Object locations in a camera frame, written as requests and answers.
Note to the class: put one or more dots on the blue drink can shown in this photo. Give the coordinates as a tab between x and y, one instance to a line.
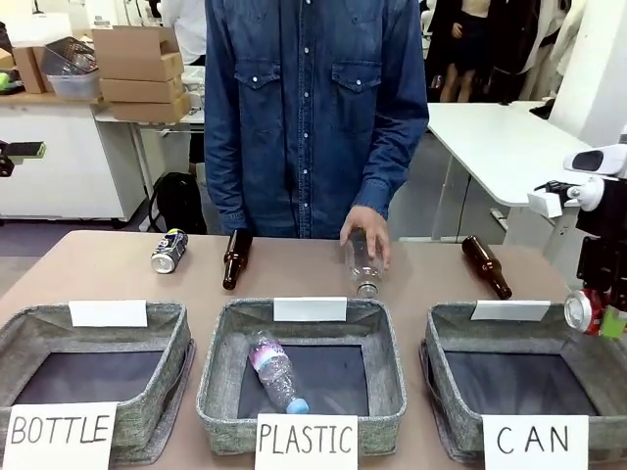
169	250

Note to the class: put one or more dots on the white paper sign PLASTIC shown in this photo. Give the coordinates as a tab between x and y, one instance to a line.
306	440

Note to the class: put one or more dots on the white paper sign BOTTLE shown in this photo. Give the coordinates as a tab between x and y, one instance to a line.
59	436

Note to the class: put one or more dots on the blank white card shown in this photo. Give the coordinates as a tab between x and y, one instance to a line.
309	309
509	311
108	313

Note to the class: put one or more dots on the person's left hand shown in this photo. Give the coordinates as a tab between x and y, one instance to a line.
373	222

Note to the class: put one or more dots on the green ball object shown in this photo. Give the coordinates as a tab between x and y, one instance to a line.
9	82

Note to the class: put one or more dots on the crushed plastic bottle blue cap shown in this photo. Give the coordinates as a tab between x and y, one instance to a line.
276	372

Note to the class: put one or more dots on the brown glass bottle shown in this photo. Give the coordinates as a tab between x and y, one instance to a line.
236	259
487	265

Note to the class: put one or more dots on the open brown cardboard box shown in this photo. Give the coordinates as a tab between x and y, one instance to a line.
132	56

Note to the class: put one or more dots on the white cabinet table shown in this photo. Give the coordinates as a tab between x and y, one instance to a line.
59	156

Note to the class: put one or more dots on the bystander in dark coat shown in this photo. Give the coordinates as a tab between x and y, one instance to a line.
521	44

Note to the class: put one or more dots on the black backpack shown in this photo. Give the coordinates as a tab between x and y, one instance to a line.
176	203

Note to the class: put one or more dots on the clear plastic storage bin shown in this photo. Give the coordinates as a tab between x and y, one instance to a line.
73	73

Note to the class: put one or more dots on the person's right denim forearm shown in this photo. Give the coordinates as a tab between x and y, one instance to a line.
225	176

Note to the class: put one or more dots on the flat brown cardboard box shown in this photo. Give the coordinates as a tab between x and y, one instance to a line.
139	89
147	108

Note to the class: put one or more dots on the clear plastic bottle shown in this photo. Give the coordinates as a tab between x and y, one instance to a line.
363	268

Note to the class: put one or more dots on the grey fabric basket bottle sign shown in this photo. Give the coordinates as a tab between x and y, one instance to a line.
161	343

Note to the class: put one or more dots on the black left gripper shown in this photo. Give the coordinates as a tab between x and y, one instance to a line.
4	166

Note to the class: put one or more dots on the grey fabric basket can sign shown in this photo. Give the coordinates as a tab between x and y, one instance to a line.
441	372

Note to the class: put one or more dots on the bystander in white shirt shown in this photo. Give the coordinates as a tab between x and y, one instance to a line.
188	27

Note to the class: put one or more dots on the red drink can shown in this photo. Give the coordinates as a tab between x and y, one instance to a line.
581	311

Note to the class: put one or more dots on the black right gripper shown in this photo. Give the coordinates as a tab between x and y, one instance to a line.
603	235

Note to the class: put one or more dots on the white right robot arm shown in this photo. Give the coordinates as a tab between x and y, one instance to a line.
597	159

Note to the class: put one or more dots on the person's denim shirt torso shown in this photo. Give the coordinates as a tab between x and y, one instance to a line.
303	122

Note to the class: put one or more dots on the white paper sign CAN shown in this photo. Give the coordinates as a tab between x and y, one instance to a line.
534	440

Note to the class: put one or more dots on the person's left denim forearm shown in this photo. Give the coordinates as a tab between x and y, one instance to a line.
397	161

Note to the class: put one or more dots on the grey fabric basket plastic sign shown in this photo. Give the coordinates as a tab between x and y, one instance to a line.
387	372

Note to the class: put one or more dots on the small brown cardboard box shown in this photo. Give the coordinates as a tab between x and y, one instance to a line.
30	71

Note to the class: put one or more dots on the bystander in black skirt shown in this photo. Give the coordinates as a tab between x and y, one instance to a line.
465	44

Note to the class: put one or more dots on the white desk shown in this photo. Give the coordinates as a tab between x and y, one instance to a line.
495	147

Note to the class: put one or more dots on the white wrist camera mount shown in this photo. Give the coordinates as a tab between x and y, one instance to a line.
545	203

